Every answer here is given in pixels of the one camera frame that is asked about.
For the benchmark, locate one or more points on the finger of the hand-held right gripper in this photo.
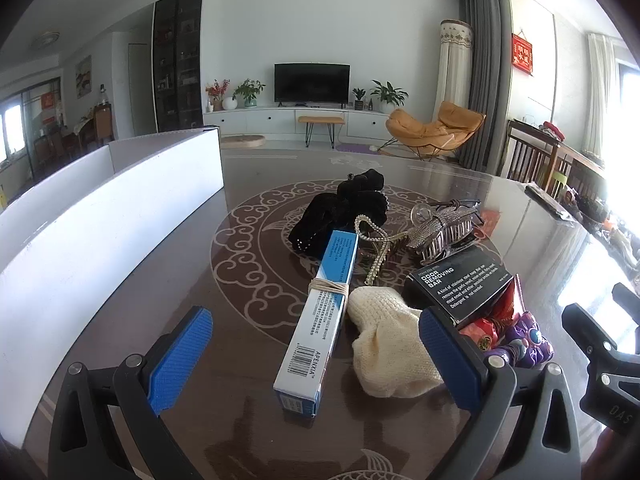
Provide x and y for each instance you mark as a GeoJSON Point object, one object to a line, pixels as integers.
{"type": "Point", "coordinates": [629, 299]}
{"type": "Point", "coordinates": [607, 385]}

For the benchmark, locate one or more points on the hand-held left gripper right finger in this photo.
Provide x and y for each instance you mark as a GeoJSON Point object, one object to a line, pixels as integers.
{"type": "Point", "coordinates": [450, 360]}

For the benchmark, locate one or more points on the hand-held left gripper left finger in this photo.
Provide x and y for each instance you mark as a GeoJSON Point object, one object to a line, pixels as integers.
{"type": "Point", "coordinates": [180, 360]}

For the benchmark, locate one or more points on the white blue nail cream box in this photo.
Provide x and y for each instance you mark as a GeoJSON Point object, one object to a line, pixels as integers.
{"type": "Point", "coordinates": [320, 325]}

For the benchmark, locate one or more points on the white foam board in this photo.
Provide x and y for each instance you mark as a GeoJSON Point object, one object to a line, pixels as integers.
{"type": "Point", "coordinates": [100, 240]}

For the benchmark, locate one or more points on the brown patterned desktop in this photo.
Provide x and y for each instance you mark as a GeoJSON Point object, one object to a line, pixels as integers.
{"type": "Point", "coordinates": [150, 285]}

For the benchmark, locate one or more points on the cream knitted sock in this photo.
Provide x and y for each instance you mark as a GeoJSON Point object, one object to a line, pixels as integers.
{"type": "Point", "coordinates": [390, 345]}

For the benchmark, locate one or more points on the red snack packet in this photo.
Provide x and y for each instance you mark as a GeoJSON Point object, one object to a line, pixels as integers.
{"type": "Point", "coordinates": [500, 315]}

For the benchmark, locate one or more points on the black box with white text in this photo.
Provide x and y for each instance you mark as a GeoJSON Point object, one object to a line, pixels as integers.
{"type": "Point", "coordinates": [460, 285]}

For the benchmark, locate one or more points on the purple toy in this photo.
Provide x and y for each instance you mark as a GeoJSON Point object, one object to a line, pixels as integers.
{"type": "Point", "coordinates": [530, 340]}

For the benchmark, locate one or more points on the rhinestone hair claw clip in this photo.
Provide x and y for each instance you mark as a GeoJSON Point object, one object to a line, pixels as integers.
{"type": "Point", "coordinates": [445, 240]}

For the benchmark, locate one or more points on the rhinestone bead hair band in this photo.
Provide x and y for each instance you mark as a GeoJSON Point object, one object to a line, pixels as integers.
{"type": "Point", "coordinates": [380, 255]}

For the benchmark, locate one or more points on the small red paper packet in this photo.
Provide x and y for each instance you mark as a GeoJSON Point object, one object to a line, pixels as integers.
{"type": "Point", "coordinates": [492, 222]}

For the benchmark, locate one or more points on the clear plastic hair clip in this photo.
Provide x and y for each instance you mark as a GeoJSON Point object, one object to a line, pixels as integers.
{"type": "Point", "coordinates": [422, 215]}

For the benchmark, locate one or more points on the dark wooden bench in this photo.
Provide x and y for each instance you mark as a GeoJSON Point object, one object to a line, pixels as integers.
{"type": "Point", "coordinates": [530, 152]}

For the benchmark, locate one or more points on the black velvet scrunchie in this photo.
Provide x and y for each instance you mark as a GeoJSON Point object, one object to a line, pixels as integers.
{"type": "Point", "coordinates": [335, 210]}

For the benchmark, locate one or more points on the white sheer curtain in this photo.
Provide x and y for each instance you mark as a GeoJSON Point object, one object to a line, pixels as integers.
{"type": "Point", "coordinates": [602, 95]}

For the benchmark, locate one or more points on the orange lounge chair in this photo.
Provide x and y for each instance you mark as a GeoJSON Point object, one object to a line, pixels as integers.
{"type": "Point", "coordinates": [430, 127]}

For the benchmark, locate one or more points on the grey curtain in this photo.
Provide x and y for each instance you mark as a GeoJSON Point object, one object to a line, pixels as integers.
{"type": "Point", "coordinates": [487, 85]}

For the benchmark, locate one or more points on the white television cabinet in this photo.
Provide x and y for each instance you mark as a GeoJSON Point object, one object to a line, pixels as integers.
{"type": "Point", "coordinates": [270, 119]}

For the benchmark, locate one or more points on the round white vase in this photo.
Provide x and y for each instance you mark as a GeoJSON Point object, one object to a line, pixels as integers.
{"type": "Point", "coordinates": [229, 104]}

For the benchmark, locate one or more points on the red flowers in vase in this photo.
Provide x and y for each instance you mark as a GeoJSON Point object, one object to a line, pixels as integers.
{"type": "Point", "coordinates": [216, 91]}

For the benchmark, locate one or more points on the wooden bench with metal legs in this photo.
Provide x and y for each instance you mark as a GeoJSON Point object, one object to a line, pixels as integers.
{"type": "Point", "coordinates": [320, 120]}

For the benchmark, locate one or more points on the large leafy potted plant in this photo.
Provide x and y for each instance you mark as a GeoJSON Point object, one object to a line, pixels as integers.
{"type": "Point", "coordinates": [387, 94]}

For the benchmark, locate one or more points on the green potted plant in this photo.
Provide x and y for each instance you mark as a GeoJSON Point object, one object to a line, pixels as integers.
{"type": "Point", "coordinates": [249, 91]}

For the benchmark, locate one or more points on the small potted plant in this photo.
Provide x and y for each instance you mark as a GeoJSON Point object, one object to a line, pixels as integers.
{"type": "Point", "coordinates": [359, 96]}

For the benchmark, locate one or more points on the covered standing air conditioner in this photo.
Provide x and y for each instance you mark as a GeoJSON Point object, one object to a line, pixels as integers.
{"type": "Point", "coordinates": [452, 75]}

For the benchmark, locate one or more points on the dark glass display cabinet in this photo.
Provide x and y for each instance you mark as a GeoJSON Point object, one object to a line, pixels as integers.
{"type": "Point", "coordinates": [177, 60]}

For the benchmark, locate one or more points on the black television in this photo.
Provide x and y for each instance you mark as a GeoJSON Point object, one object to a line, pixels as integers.
{"type": "Point", "coordinates": [312, 82]}

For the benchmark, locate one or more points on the red wall hanging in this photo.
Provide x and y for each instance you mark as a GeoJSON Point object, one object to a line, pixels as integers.
{"type": "Point", "coordinates": [522, 55]}

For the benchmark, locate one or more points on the framed wall painting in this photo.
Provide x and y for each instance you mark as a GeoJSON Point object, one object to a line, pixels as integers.
{"type": "Point", "coordinates": [83, 75]}

